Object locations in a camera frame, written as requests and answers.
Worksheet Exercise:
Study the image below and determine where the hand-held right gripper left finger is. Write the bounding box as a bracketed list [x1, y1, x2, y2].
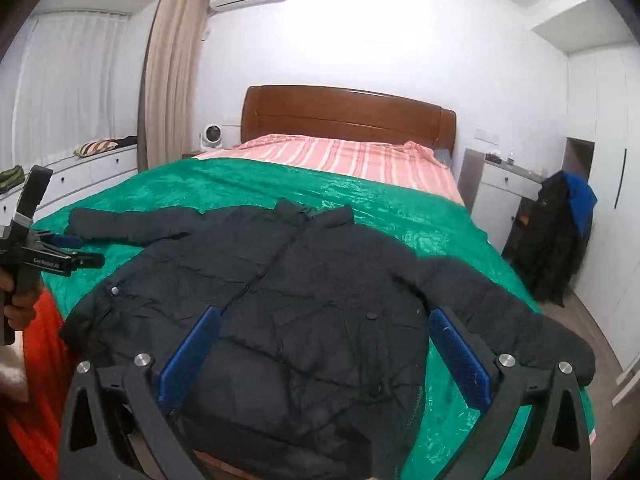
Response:
[57, 305, 223, 480]

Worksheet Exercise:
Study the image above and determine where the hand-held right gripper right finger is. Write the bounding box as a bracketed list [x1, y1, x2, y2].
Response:
[428, 307, 593, 480]

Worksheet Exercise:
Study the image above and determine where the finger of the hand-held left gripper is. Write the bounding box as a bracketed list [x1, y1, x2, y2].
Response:
[59, 253, 106, 276]
[34, 230, 84, 252]

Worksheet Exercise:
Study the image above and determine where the black puffer jacket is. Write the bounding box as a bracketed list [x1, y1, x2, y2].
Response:
[59, 198, 597, 480]

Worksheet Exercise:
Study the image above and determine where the person's left forearm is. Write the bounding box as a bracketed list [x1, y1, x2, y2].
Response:
[0, 344, 28, 405]

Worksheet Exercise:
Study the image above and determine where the person's left hand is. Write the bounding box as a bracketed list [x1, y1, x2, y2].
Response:
[0, 269, 40, 332]

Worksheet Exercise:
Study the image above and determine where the green cloth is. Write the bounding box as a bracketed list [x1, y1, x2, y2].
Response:
[0, 166, 25, 196]

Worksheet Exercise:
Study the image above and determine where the white window seat cabinet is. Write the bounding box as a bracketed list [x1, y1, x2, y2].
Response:
[0, 145, 139, 226]

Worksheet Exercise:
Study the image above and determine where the striped cushion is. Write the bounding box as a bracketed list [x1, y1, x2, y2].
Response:
[74, 140, 119, 157]

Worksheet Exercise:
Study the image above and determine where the orange cloth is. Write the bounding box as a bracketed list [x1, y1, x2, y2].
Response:
[5, 285, 83, 480]

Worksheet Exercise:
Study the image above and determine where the black coat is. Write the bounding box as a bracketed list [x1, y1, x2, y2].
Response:
[501, 170, 596, 308]

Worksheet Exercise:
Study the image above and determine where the white sheer curtain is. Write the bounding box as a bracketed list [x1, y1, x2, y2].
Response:
[0, 10, 147, 171]

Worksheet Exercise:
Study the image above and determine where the white desk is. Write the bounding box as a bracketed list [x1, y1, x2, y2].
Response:
[459, 147, 546, 256]

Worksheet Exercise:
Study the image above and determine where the green floral bedspread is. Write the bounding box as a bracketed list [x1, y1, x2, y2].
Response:
[30, 157, 598, 480]

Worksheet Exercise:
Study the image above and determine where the white fan heater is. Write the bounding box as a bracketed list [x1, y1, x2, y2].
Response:
[200, 123, 226, 152]

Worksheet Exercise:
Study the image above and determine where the blue garment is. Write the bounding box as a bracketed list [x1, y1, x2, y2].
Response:
[560, 170, 598, 236]

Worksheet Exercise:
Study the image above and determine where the beige curtain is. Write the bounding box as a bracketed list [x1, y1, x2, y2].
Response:
[137, 0, 208, 173]

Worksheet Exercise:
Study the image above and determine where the pink striped bed sheet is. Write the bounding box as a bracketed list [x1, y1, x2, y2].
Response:
[192, 133, 466, 206]

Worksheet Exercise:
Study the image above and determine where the white wardrobe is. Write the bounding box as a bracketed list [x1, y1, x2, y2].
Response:
[562, 40, 640, 386]

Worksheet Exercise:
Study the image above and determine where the wooden headboard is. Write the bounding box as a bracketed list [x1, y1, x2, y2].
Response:
[240, 85, 457, 167]

